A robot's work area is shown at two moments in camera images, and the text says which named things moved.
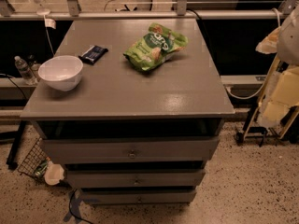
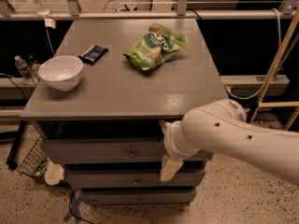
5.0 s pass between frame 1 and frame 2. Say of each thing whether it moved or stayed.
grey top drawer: stayed
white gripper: moved
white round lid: stayed
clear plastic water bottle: stayed
